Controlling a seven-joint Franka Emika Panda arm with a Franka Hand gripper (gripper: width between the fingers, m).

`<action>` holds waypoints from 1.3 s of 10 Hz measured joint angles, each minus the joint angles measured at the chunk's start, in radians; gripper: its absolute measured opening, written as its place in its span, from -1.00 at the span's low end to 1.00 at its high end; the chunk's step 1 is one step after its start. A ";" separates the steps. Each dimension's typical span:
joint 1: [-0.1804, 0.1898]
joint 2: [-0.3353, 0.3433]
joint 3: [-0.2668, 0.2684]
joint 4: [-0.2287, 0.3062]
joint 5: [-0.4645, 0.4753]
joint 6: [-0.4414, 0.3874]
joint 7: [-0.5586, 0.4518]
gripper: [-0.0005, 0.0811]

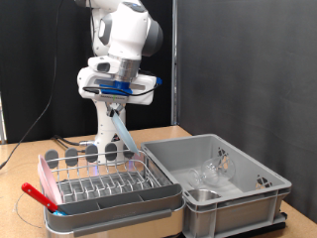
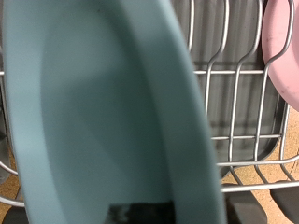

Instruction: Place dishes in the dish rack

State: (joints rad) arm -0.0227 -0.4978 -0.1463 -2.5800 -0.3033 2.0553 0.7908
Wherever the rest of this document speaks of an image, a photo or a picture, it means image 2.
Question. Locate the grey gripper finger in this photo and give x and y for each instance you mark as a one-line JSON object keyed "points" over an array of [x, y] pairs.
{"points": [[140, 214]]}

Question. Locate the light blue plate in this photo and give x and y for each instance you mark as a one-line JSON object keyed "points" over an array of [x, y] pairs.
{"points": [[93, 109]]}

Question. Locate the pink plate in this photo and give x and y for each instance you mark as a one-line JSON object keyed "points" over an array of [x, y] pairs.
{"points": [[280, 46]]}

